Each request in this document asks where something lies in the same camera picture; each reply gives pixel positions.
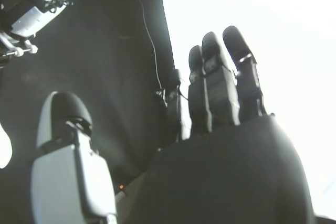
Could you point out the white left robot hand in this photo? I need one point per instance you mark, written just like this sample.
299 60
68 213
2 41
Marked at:
223 171

